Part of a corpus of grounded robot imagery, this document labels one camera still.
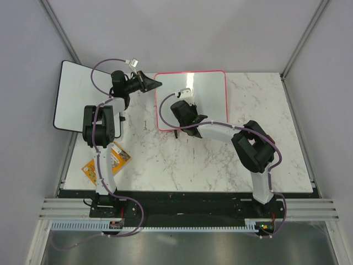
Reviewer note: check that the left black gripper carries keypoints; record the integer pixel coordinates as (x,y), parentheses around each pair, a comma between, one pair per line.
(145,83)

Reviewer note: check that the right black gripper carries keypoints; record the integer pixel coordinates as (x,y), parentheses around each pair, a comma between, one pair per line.
(192,107)

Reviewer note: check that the pink framed whiteboard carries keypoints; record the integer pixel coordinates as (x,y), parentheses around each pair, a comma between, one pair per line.
(208,89)

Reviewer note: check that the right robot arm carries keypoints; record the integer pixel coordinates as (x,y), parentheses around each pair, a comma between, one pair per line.
(254,147)

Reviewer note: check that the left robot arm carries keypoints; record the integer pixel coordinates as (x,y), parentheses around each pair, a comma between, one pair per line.
(99,130)

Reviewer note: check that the black framed whiteboard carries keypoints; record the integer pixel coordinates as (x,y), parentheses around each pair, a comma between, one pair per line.
(75,91)

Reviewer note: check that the brown square block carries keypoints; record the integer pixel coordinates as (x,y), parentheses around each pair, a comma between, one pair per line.
(271,140)

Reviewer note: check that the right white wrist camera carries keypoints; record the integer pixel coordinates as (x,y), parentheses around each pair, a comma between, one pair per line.
(186,95)

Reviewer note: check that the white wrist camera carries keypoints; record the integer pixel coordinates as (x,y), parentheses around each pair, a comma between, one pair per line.
(186,95)
(133,63)

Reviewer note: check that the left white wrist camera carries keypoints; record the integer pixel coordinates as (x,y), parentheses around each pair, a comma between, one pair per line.
(133,63)

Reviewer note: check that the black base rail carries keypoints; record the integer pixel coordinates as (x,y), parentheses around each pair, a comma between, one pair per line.
(186,209)

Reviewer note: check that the white slotted cable duct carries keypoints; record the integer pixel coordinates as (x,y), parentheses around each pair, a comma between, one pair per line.
(108,226)

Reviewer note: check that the aluminium extrusion rail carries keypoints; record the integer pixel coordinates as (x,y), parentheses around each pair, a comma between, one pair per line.
(297,210)

